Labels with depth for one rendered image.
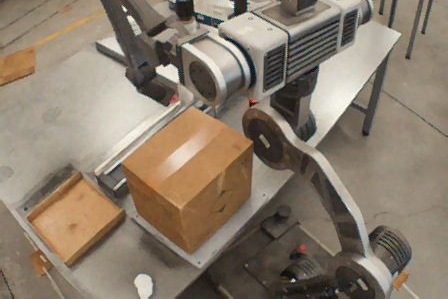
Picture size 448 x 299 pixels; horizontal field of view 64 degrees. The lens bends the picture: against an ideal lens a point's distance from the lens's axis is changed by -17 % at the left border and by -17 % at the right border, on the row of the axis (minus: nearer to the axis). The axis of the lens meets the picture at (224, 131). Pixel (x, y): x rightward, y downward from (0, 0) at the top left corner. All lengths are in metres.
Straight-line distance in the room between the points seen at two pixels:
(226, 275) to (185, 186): 0.89
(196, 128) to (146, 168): 0.20
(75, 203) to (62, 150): 0.29
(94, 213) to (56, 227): 0.16
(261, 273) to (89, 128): 0.99
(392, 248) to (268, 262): 0.84
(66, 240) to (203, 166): 0.58
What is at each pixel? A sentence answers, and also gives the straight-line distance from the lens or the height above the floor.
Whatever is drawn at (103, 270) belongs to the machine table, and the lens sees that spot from 1.35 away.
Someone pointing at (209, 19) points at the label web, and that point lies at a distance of 2.06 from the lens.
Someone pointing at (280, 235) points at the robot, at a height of 0.27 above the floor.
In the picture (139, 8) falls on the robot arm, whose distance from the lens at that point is 1.07.
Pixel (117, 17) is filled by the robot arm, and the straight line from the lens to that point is 1.27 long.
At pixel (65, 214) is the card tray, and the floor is 0.83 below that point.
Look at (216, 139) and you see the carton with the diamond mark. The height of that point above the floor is 1.12.
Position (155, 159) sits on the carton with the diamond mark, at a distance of 1.18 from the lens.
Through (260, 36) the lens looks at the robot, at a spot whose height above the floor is 1.53.
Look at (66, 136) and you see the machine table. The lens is 1.76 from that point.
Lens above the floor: 2.00
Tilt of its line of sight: 46 degrees down
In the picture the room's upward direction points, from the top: 2 degrees counter-clockwise
